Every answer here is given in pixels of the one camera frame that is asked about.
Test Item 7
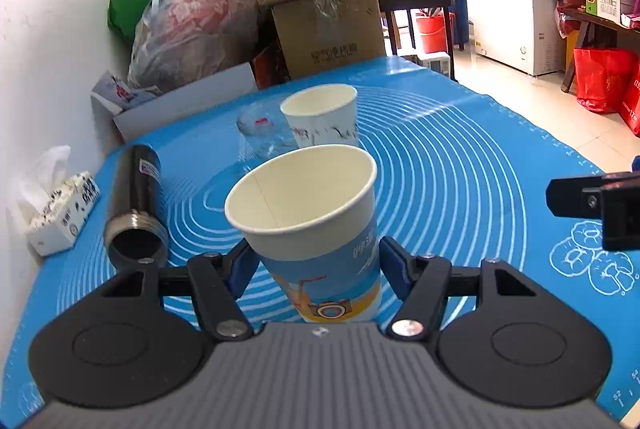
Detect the blue illustrated paper cup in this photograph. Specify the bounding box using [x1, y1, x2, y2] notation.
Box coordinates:
[224, 144, 382, 323]

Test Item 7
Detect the clear glass cup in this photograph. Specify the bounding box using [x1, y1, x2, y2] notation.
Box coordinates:
[236, 97, 297, 160]

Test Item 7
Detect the white printed paper cup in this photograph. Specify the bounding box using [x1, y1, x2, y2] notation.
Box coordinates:
[280, 84, 359, 148]

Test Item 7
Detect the black thermos flask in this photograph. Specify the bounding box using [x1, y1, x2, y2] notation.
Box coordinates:
[103, 144, 169, 272]

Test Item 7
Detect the blue silicone baking mat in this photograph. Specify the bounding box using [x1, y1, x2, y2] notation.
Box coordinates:
[0, 55, 640, 429]

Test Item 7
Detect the red shopping bag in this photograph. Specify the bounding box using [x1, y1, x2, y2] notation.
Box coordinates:
[574, 48, 639, 114]

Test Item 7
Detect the white tissue pack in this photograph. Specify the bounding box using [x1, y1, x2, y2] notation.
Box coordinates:
[15, 145, 101, 258]

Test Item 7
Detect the white open carton box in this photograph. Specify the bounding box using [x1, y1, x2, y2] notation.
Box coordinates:
[91, 63, 257, 143]

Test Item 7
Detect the white chest freezer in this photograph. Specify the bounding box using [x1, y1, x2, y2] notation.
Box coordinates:
[468, 0, 565, 77]

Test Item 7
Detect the red bucket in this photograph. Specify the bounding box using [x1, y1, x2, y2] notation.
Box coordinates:
[414, 12, 448, 53]

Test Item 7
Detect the clear bag with red contents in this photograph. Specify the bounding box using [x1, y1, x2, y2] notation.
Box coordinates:
[128, 0, 259, 93]

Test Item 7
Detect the lower cardboard box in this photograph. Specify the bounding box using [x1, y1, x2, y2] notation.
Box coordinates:
[272, 0, 386, 79]

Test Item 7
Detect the black chair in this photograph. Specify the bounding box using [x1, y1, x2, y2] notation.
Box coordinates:
[378, 0, 456, 81]

